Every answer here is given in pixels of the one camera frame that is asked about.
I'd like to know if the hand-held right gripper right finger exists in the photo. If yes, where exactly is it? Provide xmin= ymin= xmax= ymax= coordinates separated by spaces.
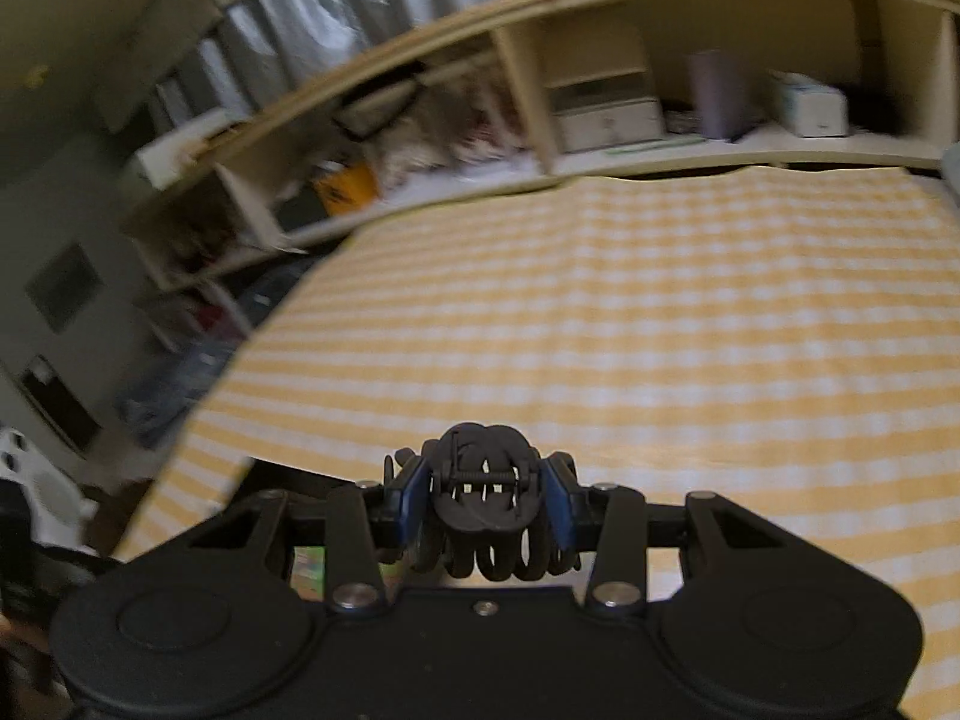
xmin=541 ymin=454 xmax=833 ymax=614

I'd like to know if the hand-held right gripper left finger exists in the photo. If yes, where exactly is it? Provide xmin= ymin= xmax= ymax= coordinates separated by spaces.
xmin=142 ymin=450 xmax=432 ymax=614

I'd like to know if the brown hair claw clip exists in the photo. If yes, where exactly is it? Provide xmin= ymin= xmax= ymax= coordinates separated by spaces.
xmin=384 ymin=424 xmax=582 ymax=582

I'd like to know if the yellow checkered blanket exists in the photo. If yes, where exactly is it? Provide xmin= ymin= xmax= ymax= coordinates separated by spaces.
xmin=112 ymin=165 xmax=960 ymax=720

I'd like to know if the folded blue blanket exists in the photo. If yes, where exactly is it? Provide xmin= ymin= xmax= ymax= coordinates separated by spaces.
xmin=118 ymin=345 xmax=250 ymax=452

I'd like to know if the dark box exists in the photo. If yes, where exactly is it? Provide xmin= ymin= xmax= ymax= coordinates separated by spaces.
xmin=274 ymin=186 xmax=332 ymax=235

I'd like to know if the yellow box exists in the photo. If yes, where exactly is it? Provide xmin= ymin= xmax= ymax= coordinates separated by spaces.
xmin=315 ymin=163 xmax=380 ymax=218

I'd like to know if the black framed board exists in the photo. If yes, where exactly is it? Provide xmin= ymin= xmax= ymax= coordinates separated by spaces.
xmin=19 ymin=356 xmax=104 ymax=452

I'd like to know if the clear doll display case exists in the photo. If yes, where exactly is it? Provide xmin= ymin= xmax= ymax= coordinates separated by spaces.
xmin=420 ymin=79 xmax=541 ymax=177

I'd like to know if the small white drawer box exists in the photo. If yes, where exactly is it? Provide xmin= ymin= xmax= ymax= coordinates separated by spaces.
xmin=547 ymin=67 xmax=666 ymax=156

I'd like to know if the tissue box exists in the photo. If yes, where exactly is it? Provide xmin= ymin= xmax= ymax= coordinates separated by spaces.
xmin=771 ymin=71 xmax=850 ymax=138

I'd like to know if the grey curtain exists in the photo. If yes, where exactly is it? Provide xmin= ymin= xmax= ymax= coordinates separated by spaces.
xmin=154 ymin=0 xmax=960 ymax=128

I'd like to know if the black feather duster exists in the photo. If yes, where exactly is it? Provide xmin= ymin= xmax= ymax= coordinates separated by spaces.
xmin=847 ymin=86 xmax=914 ymax=137

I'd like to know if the grey wall panel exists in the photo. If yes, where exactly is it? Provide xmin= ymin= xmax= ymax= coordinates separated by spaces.
xmin=25 ymin=242 xmax=104 ymax=332

